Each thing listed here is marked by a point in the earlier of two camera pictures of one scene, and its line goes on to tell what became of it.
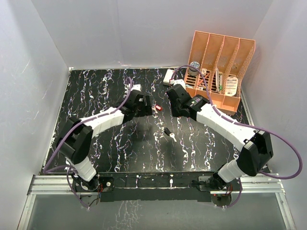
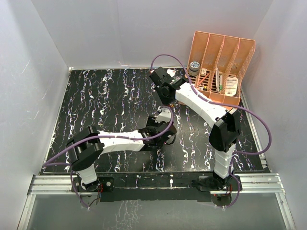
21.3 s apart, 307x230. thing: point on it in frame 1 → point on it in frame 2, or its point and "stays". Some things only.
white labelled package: x=231 y=85 stays
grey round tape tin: x=193 y=71 stays
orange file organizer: x=223 y=60 stays
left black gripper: x=146 y=110 → x=152 y=123
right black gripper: x=174 y=112 → x=165 y=101
